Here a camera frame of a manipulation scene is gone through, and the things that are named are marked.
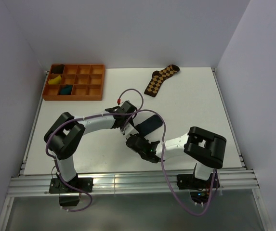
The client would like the navy snowman sock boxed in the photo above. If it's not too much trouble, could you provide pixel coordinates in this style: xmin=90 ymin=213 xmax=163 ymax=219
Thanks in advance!
xmin=135 ymin=115 xmax=163 ymax=137

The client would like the green reindeer sock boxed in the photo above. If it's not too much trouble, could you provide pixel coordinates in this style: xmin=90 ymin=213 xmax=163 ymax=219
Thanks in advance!
xmin=59 ymin=85 xmax=73 ymax=95

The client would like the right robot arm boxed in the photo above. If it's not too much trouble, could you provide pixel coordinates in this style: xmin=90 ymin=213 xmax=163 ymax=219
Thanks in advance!
xmin=124 ymin=126 xmax=227 ymax=188

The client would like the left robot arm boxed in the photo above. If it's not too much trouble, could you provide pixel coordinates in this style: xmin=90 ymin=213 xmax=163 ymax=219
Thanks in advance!
xmin=44 ymin=101 xmax=137 ymax=192

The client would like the brown argyle sock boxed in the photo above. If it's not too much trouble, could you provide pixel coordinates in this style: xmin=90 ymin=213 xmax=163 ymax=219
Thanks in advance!
xmin=144 ymin=64 xmax=180 ymax=97

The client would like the orange compartment tray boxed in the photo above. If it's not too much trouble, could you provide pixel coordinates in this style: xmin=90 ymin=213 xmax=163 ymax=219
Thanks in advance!
xmin=42 ymin=64 xmax=105 ymax=101

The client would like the rolled yellow sock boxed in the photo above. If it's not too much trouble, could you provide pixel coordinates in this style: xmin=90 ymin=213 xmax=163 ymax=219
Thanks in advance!
xmin=48 ymin=75 xmax=62 ymax=85

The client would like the rolled black sock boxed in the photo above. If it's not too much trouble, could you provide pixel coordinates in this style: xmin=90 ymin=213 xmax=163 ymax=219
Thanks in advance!
xmin=50 ymin=64 xmax=65 ymax=74

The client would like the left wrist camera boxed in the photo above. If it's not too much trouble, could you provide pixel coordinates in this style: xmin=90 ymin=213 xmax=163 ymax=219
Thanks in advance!
xmin=117 ymin=98 xmax=130 ymax=105

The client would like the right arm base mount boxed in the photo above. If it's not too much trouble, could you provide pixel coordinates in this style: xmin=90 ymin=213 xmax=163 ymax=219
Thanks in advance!
xmin=177 ymin=172 xmax=220 ymax=205

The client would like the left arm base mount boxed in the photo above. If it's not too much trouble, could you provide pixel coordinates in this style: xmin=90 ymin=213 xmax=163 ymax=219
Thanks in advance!
xmin=49 ymin=176 xmax=93 ymax=207

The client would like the aluminium front rail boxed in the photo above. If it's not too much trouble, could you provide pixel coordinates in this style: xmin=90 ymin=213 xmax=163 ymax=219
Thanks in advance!
xmin=6 ymin=169 xmax=260 ymax=197

